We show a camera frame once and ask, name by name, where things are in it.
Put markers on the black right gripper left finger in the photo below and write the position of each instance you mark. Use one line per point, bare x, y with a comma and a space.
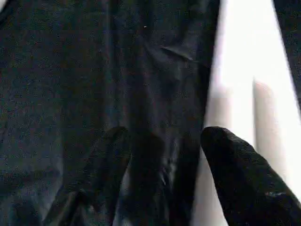
98, 179

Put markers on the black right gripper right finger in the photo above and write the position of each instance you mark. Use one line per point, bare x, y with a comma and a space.
247, 183

